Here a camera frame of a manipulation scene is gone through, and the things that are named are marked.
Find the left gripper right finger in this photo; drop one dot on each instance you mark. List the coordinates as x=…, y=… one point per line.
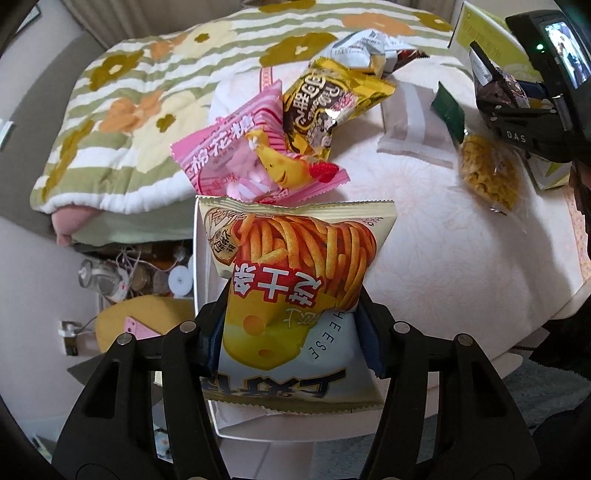
x=374, y=328

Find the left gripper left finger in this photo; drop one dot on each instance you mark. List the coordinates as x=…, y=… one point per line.
x=210, y=320

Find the clear waffle snack pack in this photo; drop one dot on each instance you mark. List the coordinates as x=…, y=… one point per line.
x=490, y=171

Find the cheese fries snack bag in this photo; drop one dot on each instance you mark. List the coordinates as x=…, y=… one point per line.
x=285, y=339

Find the silver Tatre chip bag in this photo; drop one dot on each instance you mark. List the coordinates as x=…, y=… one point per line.
x=370, y=51

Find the white round container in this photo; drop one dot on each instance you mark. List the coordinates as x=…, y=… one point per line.
x=180, y=281

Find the pink phone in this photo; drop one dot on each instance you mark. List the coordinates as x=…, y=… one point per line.
x=138, y=330

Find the dark purple snack bag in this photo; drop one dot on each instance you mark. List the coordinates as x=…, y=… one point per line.
x=494, y=88

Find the dark green snack packet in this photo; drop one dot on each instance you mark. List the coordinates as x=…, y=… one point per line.
x=450, y=112

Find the glass jug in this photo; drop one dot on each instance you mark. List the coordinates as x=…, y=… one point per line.
x=104, y=278

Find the orange floral cloth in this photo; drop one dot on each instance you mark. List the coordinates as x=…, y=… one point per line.
x=579, y=226

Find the pink marshmallow snack bag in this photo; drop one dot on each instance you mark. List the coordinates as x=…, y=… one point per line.
x=244, y=156

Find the yellow brown snack bag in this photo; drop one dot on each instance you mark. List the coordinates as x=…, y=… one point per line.
x=324, y=97

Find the floral striped folded quilt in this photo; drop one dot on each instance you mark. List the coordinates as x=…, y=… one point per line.
x=109, y=176

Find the grey padded headboard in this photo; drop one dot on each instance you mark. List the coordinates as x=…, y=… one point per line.
x=37, y=121

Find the white wall charger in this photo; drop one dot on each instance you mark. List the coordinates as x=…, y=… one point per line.
x=68, y=332

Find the white wall switch box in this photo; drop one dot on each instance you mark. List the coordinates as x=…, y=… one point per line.
x=5, y=129

